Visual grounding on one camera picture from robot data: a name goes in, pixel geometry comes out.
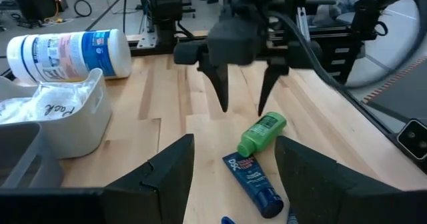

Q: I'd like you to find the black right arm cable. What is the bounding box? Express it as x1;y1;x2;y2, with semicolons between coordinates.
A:
266;0;427;91

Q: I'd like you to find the light grey plastic bin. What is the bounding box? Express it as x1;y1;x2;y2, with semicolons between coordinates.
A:
0;67;113;161

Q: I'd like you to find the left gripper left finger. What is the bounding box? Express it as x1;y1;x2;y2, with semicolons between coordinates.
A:
101;133;195;224

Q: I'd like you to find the dark grey panel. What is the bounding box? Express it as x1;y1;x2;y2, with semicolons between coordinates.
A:
362;55;427;125

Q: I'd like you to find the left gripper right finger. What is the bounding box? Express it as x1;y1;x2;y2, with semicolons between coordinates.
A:
274;135;403;224

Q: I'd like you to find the clear bag white pack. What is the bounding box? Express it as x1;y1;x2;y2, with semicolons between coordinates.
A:
31;82;96;121
0;96;36;125

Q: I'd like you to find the black equipment case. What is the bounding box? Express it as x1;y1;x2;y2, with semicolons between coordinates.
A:
6;0;69;21

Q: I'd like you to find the yellow cable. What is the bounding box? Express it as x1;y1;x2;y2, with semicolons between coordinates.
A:
45;0;65;23

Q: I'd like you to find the grey translucent plastic bin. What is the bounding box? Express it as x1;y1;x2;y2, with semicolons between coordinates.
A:
0;121;65;189

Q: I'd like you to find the white wipes canister blue label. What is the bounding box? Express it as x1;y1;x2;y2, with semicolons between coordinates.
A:
6;28;133;85

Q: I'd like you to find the dark blue shave tube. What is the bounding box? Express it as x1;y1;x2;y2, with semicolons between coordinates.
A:
286;207;298;224

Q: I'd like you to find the black square connector block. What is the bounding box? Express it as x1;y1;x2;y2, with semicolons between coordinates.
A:
396;119;427;161

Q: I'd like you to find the small green bottle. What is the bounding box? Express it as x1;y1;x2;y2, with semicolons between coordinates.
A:
236;111;288;159

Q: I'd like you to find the dark blue razor cartridge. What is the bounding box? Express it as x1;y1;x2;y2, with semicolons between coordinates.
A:
222;151;285;219

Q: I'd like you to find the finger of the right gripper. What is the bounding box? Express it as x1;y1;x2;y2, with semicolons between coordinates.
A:
198;61;230;114
258;63;290;117

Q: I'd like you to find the black cable coil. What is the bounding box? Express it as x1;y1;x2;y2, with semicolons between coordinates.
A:
73;0;93;18

